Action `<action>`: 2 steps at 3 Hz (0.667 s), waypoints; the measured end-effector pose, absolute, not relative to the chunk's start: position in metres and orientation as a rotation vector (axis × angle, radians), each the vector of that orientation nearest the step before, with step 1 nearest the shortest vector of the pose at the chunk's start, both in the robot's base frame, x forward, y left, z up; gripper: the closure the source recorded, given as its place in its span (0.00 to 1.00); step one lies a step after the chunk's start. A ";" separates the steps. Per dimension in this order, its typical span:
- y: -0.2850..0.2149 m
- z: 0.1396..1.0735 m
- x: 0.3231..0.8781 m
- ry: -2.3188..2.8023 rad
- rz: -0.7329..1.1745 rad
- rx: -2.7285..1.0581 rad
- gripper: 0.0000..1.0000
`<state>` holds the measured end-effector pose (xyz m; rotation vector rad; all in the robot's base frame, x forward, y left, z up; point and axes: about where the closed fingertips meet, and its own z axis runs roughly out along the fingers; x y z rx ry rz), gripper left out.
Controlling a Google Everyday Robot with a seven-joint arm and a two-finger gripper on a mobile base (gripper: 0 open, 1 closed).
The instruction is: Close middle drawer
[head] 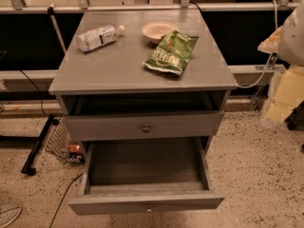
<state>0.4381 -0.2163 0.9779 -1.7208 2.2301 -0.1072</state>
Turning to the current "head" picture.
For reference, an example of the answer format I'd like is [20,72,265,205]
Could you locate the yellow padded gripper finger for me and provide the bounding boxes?
[261,66,304,127]

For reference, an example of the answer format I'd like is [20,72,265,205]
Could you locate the grey drawer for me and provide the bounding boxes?
[69,138,224,215]
[63,111,224,142]

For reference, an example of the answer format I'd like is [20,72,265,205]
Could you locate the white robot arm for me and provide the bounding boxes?
[257,1,304,128]

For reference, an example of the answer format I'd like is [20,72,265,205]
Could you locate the grey wooden drawer cabinet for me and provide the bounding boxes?
[48,9,238,154]

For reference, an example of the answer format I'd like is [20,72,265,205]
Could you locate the green snack bag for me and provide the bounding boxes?
[143,30,199,75]

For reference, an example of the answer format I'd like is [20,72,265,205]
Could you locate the white ceramic bowl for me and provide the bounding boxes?
[142,22,179,44]

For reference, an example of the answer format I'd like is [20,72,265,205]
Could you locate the clear plastic water bottle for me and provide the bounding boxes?
[76,25,125,52]

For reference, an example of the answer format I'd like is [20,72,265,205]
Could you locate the orange can in basket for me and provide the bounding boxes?
[67,143,82,154]

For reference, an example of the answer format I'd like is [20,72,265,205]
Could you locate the black metal stand leg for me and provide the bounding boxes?
[21,115,55,176]

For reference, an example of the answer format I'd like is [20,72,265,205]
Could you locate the wooden stick with black tip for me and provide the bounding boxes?
[47,3,67,54]

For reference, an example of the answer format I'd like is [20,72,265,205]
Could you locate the white hanging cable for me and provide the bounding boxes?
[237,0,279,89]

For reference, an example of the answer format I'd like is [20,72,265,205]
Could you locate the metal frame rail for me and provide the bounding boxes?
[0,0,304,15]

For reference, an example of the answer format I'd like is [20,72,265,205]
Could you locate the wire mesh basket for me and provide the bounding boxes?
[46,119,85,164]

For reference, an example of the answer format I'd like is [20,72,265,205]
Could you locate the black floor cable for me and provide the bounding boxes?
[47,173,84,228]

